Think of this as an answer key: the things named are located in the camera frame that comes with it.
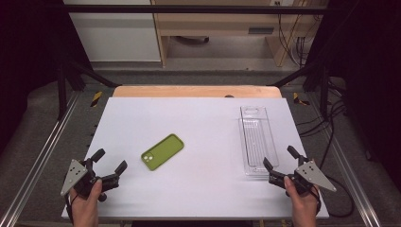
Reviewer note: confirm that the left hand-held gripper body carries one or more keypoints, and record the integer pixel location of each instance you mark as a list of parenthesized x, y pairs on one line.
[(75, 175)]

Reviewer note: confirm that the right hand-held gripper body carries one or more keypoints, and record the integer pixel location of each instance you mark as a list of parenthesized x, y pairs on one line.
[(312, 176)]

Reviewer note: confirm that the green phone case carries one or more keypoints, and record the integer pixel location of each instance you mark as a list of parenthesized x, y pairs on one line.
[(162, 152)]

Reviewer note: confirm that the person's left hand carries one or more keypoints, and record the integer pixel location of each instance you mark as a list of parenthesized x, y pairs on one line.
[(88, 197)]

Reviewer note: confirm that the person's right hand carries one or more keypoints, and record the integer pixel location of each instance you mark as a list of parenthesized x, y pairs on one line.
[(299, 198)]

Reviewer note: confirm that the clear plastic packaging tray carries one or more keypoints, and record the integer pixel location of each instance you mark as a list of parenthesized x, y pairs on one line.
[(258, 142)]

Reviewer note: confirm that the yellow black tape marker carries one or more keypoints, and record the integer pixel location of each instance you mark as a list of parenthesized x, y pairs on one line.
[(96, 99), (299, 100)]

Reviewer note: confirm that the black metal stand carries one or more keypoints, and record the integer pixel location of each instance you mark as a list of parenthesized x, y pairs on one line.
[(62, 91), (323, 91)]

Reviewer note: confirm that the black curtain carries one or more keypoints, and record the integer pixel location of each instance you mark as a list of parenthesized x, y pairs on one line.
[(28, 63), (369, 78)]

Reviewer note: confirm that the white cabinet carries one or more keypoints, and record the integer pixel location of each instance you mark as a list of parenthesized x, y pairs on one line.
[(116, 34)]

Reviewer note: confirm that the black horizontal bar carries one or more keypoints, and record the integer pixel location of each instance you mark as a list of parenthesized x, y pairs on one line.
[(189, 9)]

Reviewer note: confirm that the aluminium rail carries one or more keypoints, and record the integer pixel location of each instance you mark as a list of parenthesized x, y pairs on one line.
[(41, 154), (346, 164)]

